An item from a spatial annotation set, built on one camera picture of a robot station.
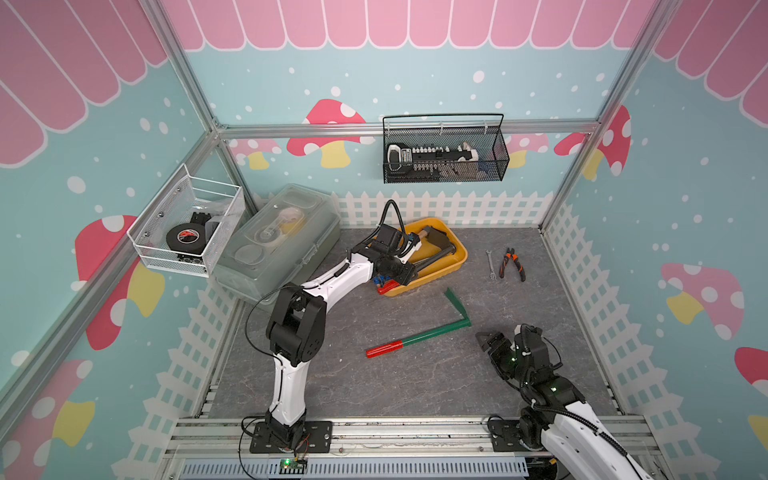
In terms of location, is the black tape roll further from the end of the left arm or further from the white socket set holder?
the white socket set holder

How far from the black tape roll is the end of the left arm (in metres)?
0.36

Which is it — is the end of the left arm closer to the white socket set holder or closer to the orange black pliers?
the white socket set holder

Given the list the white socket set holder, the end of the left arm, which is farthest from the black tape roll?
the white socket set holder

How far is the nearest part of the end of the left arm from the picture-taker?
71 centimetres

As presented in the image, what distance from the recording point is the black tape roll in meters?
0.69
